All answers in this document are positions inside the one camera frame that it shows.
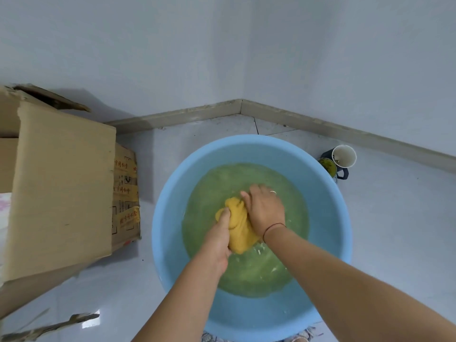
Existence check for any yellow wet cloth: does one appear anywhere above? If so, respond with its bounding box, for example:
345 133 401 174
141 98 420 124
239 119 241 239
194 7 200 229
215 197 261 255

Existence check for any person's patterned clothing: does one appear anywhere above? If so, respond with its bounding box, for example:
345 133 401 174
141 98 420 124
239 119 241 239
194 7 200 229
201 327 318 342

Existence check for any grey baseboard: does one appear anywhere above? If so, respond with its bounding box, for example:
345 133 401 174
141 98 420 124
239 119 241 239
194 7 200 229
105 99 456 173

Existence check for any blue plastic wash basin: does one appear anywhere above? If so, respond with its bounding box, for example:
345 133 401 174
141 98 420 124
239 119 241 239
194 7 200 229
152 134 353 333

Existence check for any person's left forearm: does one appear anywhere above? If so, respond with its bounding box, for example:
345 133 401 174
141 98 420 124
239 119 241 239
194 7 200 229
131 258 228 342

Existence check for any person's right forearm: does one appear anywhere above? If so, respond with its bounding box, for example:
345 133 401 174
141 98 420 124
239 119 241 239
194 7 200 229
264 225 456 342

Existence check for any person's right hand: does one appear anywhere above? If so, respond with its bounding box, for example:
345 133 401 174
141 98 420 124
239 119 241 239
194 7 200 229
240 184 287 243

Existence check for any brown cardboard box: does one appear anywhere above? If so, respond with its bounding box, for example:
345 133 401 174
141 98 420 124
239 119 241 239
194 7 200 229
0 83 141 320

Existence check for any green-topped dark container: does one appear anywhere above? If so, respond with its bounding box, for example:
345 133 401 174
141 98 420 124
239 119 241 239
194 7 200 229
319 149 338 183

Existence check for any white cup with dark handle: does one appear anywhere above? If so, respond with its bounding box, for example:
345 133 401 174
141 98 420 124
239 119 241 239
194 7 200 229
331 145 357 181

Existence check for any red string bracelet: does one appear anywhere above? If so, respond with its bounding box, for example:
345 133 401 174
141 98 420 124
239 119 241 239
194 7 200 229
263 223 287 243

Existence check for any white and pink fabric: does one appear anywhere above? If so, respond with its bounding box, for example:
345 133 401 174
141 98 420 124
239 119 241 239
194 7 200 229
0 192 14 286

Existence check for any greenish soapy water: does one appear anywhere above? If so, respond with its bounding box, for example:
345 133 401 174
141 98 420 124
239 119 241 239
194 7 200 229
182 163 310 298

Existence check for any person's left hand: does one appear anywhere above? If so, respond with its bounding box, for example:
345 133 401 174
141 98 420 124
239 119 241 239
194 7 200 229
194 209 232 275

